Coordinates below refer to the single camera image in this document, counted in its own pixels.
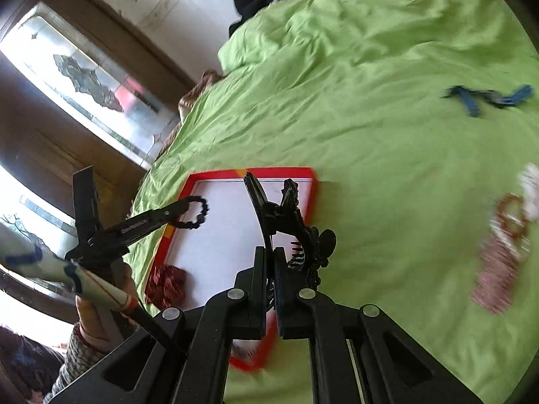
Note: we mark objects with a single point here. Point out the brown woven cloth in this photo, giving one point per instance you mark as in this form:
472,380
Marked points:
196,92

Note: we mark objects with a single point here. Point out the wooden door with frosted glass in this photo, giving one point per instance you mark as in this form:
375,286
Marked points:
139,54

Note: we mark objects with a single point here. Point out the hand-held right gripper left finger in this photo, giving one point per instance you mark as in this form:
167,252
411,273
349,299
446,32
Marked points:
259,290

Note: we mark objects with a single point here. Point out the red rimmed white tray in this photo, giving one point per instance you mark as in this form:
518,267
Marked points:
227,227

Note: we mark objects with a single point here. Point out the red white striped scrunchie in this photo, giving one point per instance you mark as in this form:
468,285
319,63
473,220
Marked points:
497,273

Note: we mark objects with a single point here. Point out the dark red scrunchie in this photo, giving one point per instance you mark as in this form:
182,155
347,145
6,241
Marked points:
165,286

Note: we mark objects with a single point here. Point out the person's left hand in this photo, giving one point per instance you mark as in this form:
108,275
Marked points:
122,280

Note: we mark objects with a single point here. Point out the black hair claw clip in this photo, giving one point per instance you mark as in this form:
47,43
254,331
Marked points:
290,219

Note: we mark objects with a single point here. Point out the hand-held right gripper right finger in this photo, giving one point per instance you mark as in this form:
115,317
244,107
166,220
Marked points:
287,303

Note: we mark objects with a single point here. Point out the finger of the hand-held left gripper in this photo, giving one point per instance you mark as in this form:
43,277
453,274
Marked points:
147,221
86,202

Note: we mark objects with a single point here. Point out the white cherry print scrunchie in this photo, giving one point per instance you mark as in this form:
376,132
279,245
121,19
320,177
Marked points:
531,185

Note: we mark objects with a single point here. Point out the green bed sheet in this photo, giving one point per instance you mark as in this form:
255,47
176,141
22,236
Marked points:
379,134

